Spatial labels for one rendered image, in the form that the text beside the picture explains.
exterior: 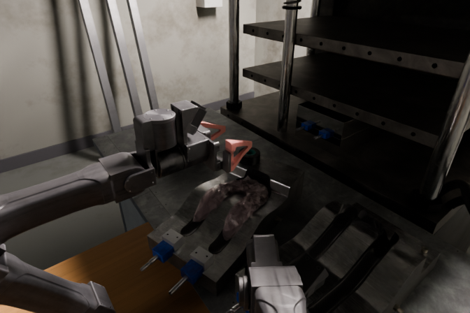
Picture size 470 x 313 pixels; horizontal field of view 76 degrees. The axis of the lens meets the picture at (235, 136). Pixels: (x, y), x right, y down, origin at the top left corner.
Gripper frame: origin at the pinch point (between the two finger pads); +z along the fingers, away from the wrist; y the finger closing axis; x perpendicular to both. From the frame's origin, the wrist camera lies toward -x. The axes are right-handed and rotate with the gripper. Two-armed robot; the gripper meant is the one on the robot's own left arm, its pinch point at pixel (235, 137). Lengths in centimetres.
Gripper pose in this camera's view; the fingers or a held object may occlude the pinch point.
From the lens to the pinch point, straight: 68.2
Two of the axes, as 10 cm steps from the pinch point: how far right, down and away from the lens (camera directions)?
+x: -0.2, 8.9, 4.6
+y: -6.2, -3.7, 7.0
